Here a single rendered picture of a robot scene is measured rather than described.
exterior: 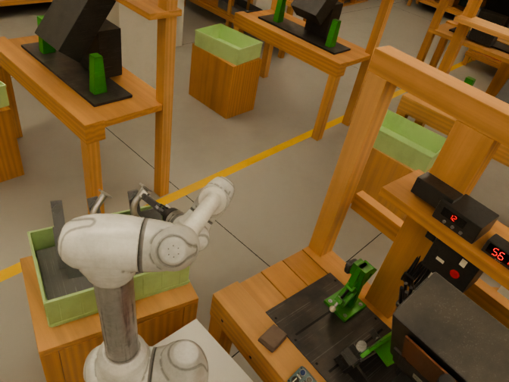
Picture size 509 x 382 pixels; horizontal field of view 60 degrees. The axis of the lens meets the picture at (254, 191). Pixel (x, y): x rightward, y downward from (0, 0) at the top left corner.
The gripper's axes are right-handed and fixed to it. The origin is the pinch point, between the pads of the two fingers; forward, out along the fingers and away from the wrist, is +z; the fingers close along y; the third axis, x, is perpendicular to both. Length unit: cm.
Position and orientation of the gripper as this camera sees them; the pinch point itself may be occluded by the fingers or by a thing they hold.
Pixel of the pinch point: (154, 201)
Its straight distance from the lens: 191.4
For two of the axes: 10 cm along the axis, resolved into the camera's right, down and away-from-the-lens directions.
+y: -5.8, -4.6, -6.7
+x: -5.8, 8.1, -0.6
